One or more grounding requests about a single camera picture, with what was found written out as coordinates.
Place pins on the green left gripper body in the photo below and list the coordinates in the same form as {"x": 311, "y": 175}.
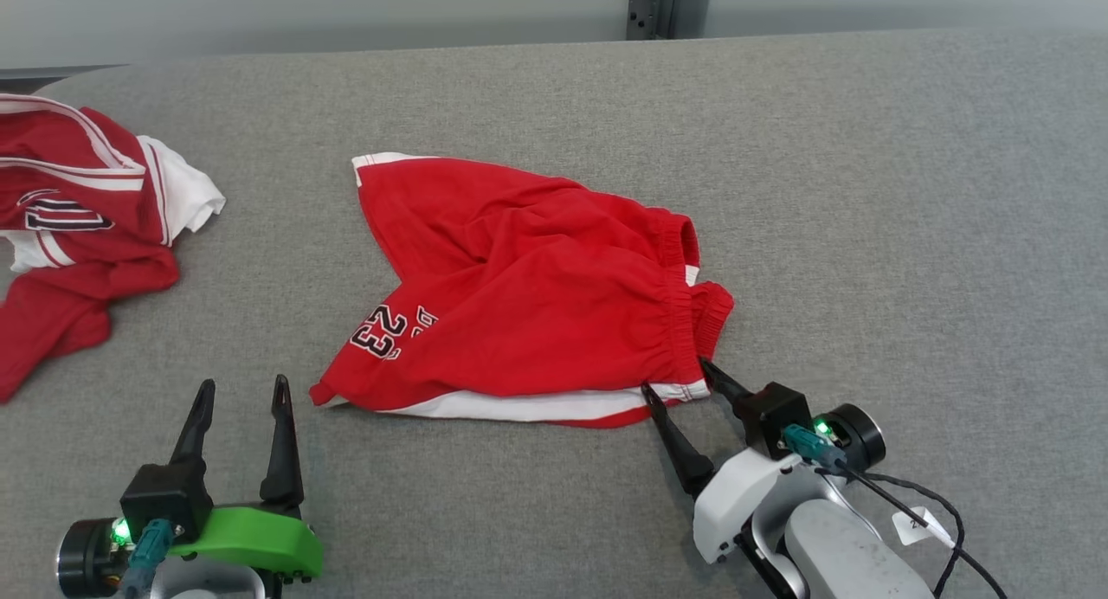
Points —
{"x": 260, "y": 543}

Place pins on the black metal bracket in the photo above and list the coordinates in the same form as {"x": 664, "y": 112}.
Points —
{"x": 642, "y": 6}

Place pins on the grey wall baseboard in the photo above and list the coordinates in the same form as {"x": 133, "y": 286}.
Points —
{"x": 52, "y": 78}

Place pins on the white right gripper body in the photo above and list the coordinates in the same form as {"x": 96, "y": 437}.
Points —
{"x": 736, "y": 504}

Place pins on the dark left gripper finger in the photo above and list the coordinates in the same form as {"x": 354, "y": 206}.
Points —
{"x": 281, "y": 460}
{"x": 195, "y": 430}

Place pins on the red basketball jersey white sleeves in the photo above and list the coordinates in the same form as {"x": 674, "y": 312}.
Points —
{"x": 78, "y": 279}

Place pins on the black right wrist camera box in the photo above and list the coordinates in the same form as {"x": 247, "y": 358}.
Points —
{"x": 775, "y": 408}

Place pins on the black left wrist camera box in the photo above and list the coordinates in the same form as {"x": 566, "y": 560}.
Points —
{"x": 164, "y": 499}

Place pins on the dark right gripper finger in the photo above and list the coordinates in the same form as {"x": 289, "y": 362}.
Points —
{"x": 679, "y": 447}
{"x": 727, "y": 384}

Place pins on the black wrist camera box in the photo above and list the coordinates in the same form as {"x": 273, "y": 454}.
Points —
{"x": 775, "y": 408}
{"x": 164, "y": 499}

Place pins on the grey metal post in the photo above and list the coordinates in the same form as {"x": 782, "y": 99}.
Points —
{"x": 686, "y": 6}

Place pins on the grey fabric sofa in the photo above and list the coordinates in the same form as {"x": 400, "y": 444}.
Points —
{"x": 554, "y": 512}

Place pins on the red basketball shorts white trim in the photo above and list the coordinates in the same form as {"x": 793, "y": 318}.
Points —
{"x": 519, "y": 279}

